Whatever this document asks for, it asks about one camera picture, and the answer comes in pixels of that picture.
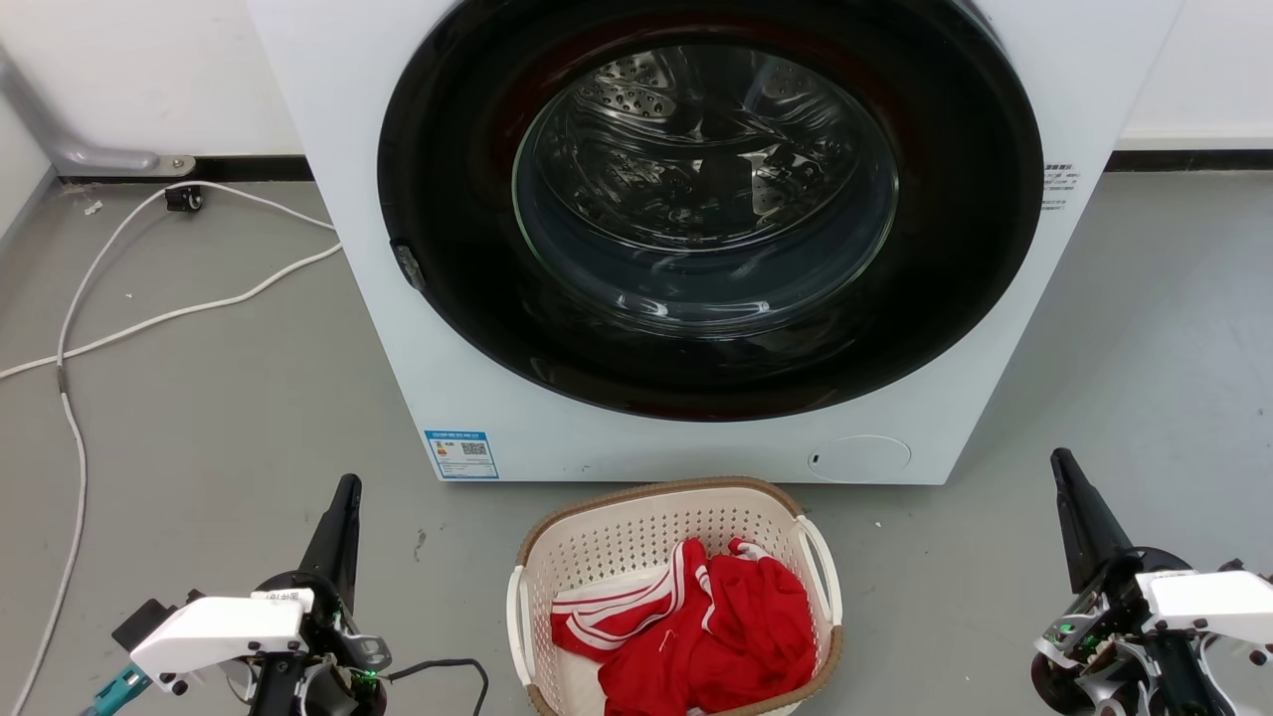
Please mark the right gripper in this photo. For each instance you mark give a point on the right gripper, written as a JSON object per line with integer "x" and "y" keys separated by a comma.
{"x": 1104, "y": 646}

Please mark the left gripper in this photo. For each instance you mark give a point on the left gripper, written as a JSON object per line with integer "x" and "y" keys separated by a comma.
{"x": 343, "y": 666}

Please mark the cream plastic laundry basket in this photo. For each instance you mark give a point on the cream plastic laundry basket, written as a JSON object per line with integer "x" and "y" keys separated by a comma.
{"x": 617, "y": 537}

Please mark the blue energy label sticker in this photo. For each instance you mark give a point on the blue energy label sticker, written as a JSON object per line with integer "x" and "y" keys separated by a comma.
{"x": 459, "y": 455}

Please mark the round white filter cover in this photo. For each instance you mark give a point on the round white filter cover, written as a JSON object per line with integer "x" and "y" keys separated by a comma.
{"x": 860, "y": 459}

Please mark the white front-load washing machine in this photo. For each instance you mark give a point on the white front-load washing machine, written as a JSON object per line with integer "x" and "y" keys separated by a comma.
{"x": 597, "y": 452}

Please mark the white cloth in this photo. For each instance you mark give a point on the white cloth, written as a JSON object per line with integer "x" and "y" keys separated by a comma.
{"x": 577, "y": 686}

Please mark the small black text sticker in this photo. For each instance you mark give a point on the small black text sticker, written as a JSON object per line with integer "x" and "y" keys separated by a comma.
{"x": 1058, "y": 187}

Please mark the red garment with white stripes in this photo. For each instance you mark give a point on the red garment with white stripes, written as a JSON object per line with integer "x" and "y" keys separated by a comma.
{"x": 736, "y": 636}

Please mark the small black caster wheel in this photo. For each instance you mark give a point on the small black caster wheel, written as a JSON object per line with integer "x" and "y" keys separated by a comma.
{"x": 184, "y": 199}

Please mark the black round washer door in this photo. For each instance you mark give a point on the black round washer door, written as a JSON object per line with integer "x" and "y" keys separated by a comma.
{"x": 448, "y": 149}

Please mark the grey drain pipe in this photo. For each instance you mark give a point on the grey drain pipe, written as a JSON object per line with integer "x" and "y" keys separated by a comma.
{"x": 60, "y": 139}

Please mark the steel washer drum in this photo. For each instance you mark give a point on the steel washer drum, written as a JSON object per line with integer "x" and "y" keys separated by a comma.
{"x": 696, "y": 149}

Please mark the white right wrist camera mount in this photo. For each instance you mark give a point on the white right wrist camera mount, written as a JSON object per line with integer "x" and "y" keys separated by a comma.
{"x": 1213, "y": 600}

